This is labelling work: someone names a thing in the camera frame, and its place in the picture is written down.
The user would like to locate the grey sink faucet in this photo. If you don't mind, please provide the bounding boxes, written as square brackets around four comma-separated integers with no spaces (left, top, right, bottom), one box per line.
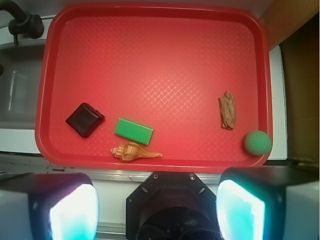
[0,0,45,46]

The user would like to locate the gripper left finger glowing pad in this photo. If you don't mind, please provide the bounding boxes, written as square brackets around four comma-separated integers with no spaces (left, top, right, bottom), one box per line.
[0,173,99,240]

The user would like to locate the green golf ball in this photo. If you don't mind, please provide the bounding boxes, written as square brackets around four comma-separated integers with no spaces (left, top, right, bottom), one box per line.
[244,130,272,156]

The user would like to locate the black square pouch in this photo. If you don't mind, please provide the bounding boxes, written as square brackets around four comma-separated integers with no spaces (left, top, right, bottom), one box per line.
[65,102,105,138]

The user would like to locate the green rectangular block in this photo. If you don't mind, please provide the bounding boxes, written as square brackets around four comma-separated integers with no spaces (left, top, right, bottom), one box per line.
[114,117,154,145]

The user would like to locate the tan conch seashell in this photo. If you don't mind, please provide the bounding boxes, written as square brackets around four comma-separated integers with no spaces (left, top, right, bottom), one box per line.
[109,142,163,163]

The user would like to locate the brown wood chip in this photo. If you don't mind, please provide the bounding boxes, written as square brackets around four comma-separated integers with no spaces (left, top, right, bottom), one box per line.
[218,90,236,130]

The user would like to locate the red plastic tray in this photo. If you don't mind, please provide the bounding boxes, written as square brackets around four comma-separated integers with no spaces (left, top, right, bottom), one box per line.
[35,3,273,173]

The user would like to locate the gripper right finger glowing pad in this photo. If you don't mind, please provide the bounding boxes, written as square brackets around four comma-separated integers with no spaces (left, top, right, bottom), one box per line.
[216,166,320,240]

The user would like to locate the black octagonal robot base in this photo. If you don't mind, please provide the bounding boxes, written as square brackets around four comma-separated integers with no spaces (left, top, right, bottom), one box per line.
[125,172,222,240]

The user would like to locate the grey sink basin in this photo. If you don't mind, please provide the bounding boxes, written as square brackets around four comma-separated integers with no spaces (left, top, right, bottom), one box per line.
[0,39,45,130]

